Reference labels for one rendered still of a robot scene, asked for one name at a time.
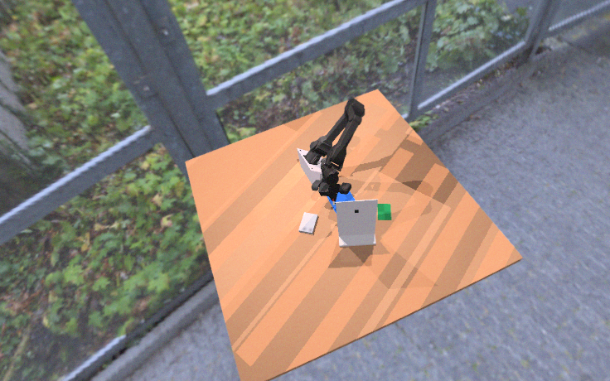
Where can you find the green square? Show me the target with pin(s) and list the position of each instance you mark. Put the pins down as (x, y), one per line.
(384, 212)

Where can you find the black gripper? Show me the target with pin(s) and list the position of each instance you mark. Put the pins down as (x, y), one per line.
(343, 188)

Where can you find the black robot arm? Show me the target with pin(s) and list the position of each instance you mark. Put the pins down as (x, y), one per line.
(349, 121)

